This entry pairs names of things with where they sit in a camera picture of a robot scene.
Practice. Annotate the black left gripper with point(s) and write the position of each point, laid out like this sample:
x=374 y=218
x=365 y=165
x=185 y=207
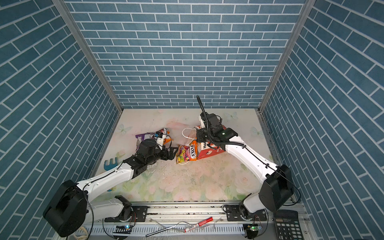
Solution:
x=171 y=155

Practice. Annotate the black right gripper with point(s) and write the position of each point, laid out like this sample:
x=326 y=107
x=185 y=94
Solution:
x=200 y=138

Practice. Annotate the orange fruit candy packet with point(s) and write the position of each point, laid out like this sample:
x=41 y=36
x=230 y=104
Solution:
x=165 y=131

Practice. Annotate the red white paper bag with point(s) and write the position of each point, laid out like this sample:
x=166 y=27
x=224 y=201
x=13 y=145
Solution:
x=206 y=149

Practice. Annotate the purple snack packet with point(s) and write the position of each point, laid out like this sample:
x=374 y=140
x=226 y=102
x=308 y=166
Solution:
x=142 y=137

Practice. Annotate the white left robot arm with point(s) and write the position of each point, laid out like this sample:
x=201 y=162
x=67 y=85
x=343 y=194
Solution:
x=72 y=204

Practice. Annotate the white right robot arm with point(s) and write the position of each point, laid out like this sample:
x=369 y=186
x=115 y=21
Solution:
x=277 y=184

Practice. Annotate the red marker pen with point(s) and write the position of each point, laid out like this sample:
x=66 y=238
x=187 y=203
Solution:
x=198 y=225

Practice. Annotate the metal rod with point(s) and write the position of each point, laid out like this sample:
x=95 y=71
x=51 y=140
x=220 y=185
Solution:
x=174 y=227

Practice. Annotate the black calculator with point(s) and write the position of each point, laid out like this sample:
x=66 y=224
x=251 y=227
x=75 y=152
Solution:
x=287 y=225

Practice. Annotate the beige rubber band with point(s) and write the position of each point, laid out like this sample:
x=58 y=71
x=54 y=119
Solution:
x=81 y=234

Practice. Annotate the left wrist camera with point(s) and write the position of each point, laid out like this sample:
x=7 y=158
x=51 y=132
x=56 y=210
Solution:
x=162 y=139

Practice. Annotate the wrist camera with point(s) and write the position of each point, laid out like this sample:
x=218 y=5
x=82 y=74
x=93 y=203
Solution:
x=209 y=119
x=162 y=139

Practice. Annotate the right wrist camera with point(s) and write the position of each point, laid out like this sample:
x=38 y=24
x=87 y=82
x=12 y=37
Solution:
x=209 y=119

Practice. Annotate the aluminium corner frame post right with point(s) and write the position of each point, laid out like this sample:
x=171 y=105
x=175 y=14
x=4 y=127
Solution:
x=304 y=14

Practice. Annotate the aluminium corner frame post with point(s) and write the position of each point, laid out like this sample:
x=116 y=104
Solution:
x=78 y=36
x=304 y=14

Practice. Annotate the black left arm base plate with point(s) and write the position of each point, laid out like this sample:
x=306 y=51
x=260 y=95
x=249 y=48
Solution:
x=140 y=212

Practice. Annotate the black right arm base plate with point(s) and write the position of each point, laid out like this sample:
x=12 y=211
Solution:
x=234 y=214

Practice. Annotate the aluminium front rail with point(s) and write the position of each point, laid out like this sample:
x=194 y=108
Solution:
x=162 y=215

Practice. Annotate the aluminium corner frame post left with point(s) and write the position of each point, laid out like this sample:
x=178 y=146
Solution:
x=78 y=36

